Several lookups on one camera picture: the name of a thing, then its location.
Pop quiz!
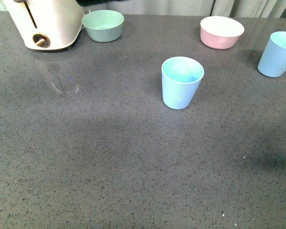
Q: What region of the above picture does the blue cup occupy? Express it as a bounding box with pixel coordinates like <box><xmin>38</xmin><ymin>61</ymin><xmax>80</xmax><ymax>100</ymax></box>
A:
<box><xmin>161</xmin><ymin>56</ymin><xmax>204</xmax><ymax>110</ymax></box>
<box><xmin>257</xmin><ymin>31</ymin><xmax>286</xmax><ymax>78</ymax></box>

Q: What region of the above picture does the green bowl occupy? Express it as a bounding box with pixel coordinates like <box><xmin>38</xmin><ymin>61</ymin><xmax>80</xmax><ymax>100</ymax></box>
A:
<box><xmin>82</xmin><ymin>10</ymin><xmax>124</xmax><ymax>42</ymax></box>

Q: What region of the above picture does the pink bowl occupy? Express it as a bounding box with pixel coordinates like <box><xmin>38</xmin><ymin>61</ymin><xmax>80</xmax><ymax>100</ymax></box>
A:
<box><xmin>200</xmin><ymin>16</ymin><xmax>245</xmax><ymax>50</ymax></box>

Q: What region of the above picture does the white toaster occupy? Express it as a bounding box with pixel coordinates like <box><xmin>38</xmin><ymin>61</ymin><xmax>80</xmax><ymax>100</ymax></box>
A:
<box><xmin>4</xmin><ymin>0</ymin><xmax>85</xmax><ymax>51</ymax></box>

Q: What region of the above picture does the grey curtain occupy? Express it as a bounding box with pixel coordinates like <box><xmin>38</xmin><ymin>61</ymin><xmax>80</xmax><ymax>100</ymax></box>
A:
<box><xmin>0</xmin><ymin>0</ymin><xmax>286</xmax><ymax>19</ymax></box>

